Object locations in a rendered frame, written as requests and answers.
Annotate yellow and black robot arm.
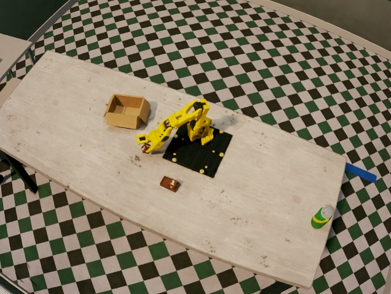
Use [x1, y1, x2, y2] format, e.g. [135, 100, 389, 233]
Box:
[157, 99, 214, 145]

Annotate green drink can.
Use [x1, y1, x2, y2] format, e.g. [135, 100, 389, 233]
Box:
[311, 207, 333, 229]

